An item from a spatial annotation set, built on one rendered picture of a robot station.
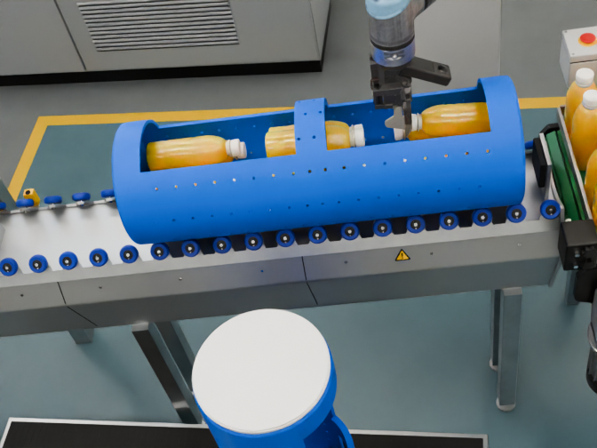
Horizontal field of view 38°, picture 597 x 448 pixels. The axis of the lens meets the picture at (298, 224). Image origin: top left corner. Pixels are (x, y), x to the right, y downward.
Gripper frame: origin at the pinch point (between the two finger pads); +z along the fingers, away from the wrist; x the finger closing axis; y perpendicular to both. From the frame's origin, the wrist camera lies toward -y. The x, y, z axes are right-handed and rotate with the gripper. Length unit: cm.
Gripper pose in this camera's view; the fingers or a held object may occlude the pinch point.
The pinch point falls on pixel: (409, 123)
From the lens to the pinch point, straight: 197.1
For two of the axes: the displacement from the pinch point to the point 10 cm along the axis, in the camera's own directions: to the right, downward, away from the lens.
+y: -9.9, 1.0, 1.1
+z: 1.5, 6.3, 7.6
